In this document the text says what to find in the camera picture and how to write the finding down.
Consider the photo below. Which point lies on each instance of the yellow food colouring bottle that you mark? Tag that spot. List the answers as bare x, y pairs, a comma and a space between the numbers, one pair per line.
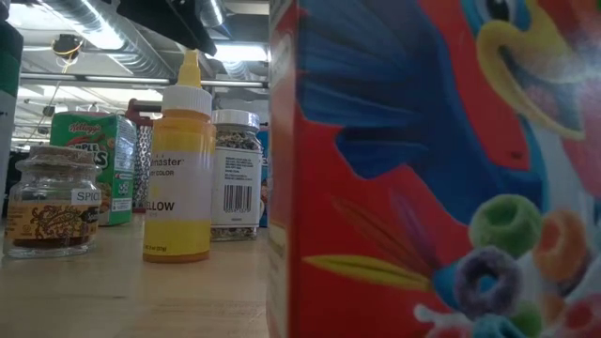
178, 188

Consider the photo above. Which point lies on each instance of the white lid bagel seasoning jar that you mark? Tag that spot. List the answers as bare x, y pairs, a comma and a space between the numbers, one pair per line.
237, 178

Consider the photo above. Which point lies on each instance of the red Froot Loops box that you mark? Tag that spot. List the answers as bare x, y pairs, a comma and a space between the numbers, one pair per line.
422, 164

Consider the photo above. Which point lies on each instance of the cork lid glass spice jar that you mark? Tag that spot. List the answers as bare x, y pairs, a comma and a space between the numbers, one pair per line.
51, 220

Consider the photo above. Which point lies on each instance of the grey ceiling pipe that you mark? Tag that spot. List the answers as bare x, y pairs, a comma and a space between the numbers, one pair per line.
235, 84

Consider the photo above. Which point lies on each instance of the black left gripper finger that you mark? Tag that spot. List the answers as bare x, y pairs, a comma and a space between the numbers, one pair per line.
174, 23

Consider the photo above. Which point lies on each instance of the green Apple Jacks box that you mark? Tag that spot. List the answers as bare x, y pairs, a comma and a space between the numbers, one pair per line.
84, 131

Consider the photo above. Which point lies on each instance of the blue Rice Krispies box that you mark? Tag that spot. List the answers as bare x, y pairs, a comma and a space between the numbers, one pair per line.
264, 188

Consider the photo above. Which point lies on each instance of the fluorescent ceiling light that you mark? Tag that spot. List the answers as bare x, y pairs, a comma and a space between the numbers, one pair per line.
244, 52

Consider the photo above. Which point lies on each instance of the silver ceiling duct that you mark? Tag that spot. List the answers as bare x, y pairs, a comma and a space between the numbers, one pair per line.
141, 66

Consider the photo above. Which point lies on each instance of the black ceiling device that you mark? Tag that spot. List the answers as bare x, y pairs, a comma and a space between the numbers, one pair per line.
67, 45

